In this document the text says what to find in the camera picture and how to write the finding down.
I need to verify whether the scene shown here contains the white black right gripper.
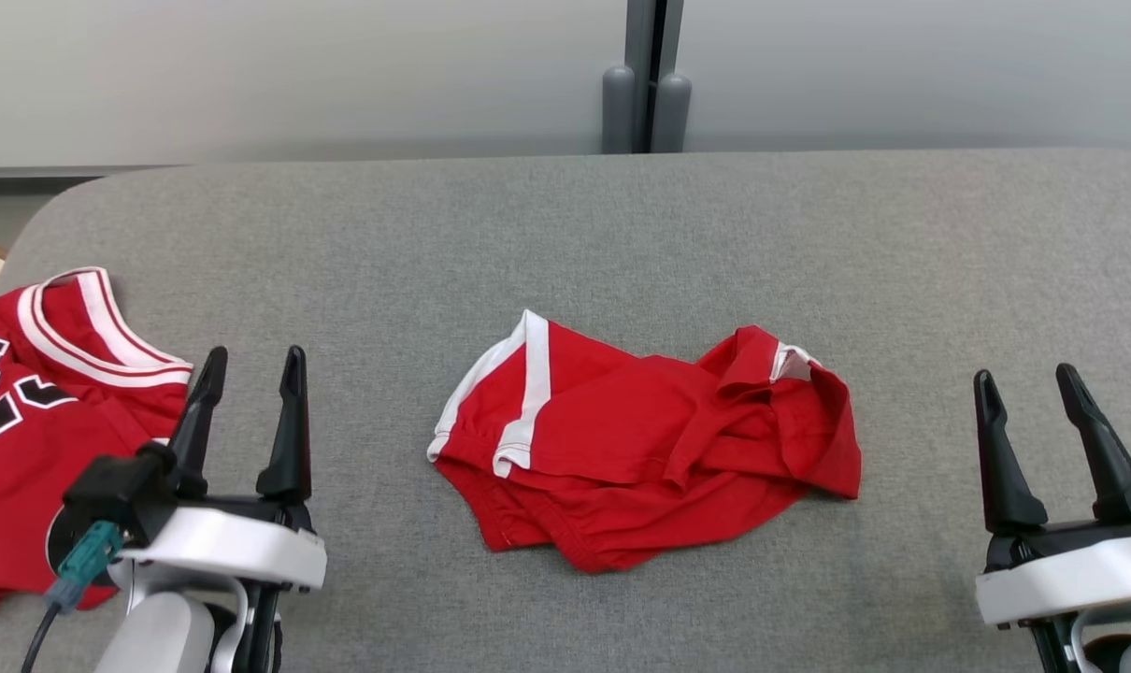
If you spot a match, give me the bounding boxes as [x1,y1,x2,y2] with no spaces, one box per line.
[973,364,1131,629]

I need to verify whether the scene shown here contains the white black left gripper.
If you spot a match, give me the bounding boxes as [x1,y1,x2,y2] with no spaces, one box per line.
[47,345,329,595]

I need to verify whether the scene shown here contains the red Bulls 23 jersey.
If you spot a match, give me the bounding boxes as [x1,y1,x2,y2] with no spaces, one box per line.
[0,266,194,618]

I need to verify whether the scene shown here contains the red shorts white trim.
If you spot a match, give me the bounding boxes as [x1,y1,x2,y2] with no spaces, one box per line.
[427,308,863,574]

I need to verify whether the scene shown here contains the thin black cable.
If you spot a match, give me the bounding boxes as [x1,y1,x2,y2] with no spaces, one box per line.
[19,601,64,673]
[244,584,284,673]

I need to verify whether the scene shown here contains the teal cable connector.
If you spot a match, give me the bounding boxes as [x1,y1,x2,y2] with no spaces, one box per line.
[46,521,123,614]

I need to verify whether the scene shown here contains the grey cylindrical post foot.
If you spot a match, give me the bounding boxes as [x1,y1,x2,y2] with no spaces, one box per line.
[602,64,637,154]
[651,73,693,153]

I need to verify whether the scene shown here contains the grey vertical partition frame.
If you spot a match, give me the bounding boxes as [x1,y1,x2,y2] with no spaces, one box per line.
[624,0,686,153]

